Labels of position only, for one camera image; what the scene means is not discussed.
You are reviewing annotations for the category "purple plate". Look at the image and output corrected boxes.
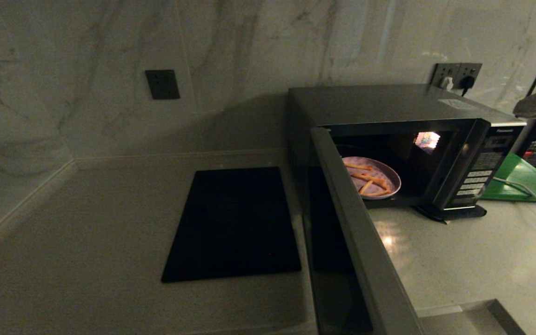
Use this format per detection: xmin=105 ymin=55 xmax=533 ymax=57
xmin=342 ymin=156 xmax=402 ymax=200

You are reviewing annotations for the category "black glass microwave door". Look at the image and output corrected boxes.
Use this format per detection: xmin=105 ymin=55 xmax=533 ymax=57
xmin=301 ymin=127 xmax=424 ymax=335

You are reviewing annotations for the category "silver microwave oven body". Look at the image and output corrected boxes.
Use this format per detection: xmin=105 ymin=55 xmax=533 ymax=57
xmin=287 ymin=85 xmax=527 ymax=221

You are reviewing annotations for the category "black mat under microwave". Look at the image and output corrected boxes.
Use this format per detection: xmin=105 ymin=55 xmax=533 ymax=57
xmin=415 ymin=205 xmax=487 ymax=223

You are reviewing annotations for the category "black induction cooktop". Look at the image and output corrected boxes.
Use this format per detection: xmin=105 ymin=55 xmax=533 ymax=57
xmin=161 ymin=167 xmax=302 ymax=283

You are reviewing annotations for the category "beige cabinet front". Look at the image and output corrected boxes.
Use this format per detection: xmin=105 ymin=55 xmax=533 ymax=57
xmin=415 ymin=305 xmax=506 ymax=335

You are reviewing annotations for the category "green cutting board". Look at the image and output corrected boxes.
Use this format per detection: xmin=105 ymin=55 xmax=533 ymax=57
xmin=480 ymin=154 xmax=536 ymax=202

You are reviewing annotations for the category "dark grey single wall socket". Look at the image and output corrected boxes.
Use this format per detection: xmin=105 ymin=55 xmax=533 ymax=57
xmin=145 ymin=70 xmax=181 ymax=100

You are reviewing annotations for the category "white power cable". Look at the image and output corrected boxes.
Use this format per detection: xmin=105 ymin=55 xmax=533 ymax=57
xmin=492 ymin=177 xmax=536 ymax=215

